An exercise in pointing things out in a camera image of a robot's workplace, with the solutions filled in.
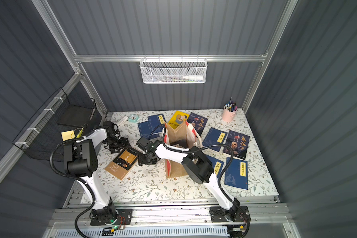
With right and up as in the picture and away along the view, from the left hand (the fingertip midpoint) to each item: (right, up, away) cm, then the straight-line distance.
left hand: (127, 148), depth 97 cm
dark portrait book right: (+76, +4, +4) cm, 76 cm away
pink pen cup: (+71, +25, +9) cm, 76 cm away
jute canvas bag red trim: (+38, +8, -1) cm, 39 cm away
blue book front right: (+69, -14, -12) cm, 71 cm away
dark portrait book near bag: (+49, +18, +15) cm, 54 cm away
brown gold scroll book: (-1, -9, -6) cm, 11 cm away
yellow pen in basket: (-17, +11, -21) cm, 29 cm away
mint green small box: (-2, +21, +18) cm, 28 cm away
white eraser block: (-8, +18, +14) cm, 25 cm away
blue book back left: (+9, +12, +12) cm, 19 cm away
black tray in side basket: (-20, +21, -16) cm, 33 cm away
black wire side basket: (-27, +11, -30) cm, 42 cm away
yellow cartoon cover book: (+33, +20, +18) cm, 43 cm away
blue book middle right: (+60, +7, +9) cm, 61 cm away
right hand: (+12, -8, -8) cm, 17 cm away
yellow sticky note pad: (-21, +10, -23) cm, 33 cm away
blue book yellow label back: (+16, +19, +16) cm, 29 cm away
